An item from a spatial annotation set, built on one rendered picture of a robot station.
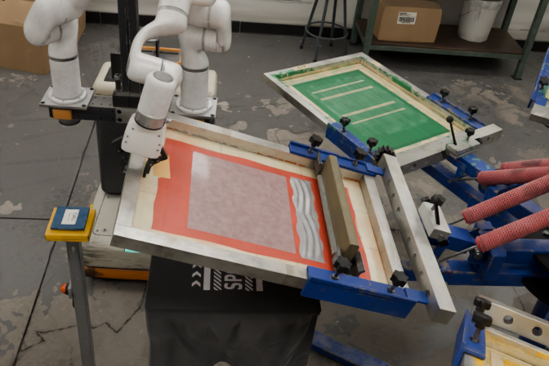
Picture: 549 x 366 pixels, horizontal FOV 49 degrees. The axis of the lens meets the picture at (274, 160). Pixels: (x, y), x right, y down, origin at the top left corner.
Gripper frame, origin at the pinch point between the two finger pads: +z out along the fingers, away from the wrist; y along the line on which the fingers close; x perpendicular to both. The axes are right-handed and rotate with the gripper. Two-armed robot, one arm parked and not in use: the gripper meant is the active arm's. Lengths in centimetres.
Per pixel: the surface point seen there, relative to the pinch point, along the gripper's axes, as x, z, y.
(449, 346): -40, 85, -163
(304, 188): -13, 2, -52
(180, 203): 8.1, 1.9, -13.5
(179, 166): -7.9, 1.8, -12.2
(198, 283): 12.3, 25.1, -25.9
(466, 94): -287, 60, -250
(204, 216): 11.2, 1.9, -20.4
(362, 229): -1, 2, -69
